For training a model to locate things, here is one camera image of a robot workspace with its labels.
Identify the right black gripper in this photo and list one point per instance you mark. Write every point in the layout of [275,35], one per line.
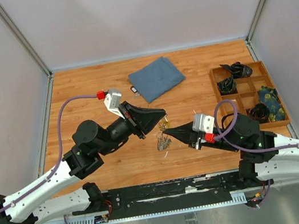
[181,132]

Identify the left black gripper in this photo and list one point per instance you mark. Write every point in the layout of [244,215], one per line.
[145,118]

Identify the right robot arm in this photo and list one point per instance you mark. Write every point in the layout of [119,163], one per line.
[264,155]

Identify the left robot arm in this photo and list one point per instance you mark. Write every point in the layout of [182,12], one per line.
[37,204]

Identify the black key fob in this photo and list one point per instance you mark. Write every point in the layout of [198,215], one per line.
[133,89]

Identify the folded blue cloth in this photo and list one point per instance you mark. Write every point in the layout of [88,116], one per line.
[156,79]

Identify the dark rolled tie middle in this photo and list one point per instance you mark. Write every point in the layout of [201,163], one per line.
[227,86]

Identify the dark rolled tie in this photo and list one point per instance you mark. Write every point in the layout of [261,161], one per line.
[227,86]
[238,70]
[259,113]

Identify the wooden compartment tray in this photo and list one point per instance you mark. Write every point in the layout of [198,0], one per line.
[247,89]

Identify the dark rolled tie bottom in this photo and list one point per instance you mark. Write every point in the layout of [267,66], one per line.
[259,113]

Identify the dark rolled tie top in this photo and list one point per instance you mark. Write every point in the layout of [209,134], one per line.
[238,70]

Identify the blue floral rolled tie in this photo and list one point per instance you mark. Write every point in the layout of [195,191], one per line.
[269,97]

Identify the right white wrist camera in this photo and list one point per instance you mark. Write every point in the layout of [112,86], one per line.
[203,123]

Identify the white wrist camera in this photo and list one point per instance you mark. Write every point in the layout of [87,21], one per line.
[203,123]
[112,101]

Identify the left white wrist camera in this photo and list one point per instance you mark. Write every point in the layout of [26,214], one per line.
[112,101]

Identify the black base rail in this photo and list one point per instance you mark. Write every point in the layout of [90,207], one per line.
[177,194]

